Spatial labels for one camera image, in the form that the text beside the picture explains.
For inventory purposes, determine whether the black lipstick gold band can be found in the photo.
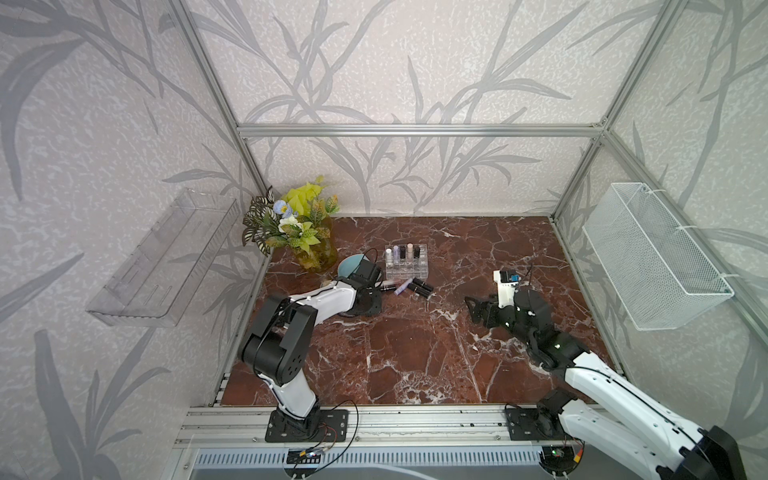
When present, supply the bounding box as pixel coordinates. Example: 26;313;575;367
407;283;432;299

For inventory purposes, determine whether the black lipstick silver band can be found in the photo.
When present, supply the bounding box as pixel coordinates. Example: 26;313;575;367
412;278;434;292

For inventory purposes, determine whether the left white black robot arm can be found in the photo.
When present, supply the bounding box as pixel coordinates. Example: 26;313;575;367
238;259;382;430

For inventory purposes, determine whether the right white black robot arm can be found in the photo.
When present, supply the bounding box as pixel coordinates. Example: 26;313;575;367
465;284;747;479

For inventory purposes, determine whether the clear acrylic lipstick organizer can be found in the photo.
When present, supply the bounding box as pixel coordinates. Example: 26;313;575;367
384;243;429;280

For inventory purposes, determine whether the teal plastic dustpan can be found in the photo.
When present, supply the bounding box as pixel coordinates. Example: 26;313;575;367
337;254;367;278

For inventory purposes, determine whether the small lavender lip tube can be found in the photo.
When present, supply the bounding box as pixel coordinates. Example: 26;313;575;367
394;278;413;295

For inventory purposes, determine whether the artificial plant in amber vase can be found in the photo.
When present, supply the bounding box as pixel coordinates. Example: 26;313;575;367
242;176;339;273

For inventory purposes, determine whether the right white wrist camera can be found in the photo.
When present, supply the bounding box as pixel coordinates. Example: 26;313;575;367
493;270;521;308

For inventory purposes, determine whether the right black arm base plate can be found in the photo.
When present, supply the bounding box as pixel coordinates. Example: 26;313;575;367
503;389;576;442

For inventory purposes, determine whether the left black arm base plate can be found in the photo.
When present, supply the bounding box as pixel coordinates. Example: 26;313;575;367
265;408;349;443

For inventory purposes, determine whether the aluminium frame crossbar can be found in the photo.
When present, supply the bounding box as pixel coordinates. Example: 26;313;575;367
237;123;602;138

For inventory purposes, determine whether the white wire mesh basket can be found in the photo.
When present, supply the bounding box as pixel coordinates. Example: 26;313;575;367
583;182;734;331

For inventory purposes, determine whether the small electronics board with wires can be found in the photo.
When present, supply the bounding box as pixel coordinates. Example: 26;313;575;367
285;449;324;468

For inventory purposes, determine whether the clear acrylic wall shelf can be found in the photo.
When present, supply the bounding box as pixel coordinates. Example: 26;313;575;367
86;188;241;328

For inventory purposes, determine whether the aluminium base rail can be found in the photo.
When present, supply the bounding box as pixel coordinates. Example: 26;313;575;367
174;404;687;455

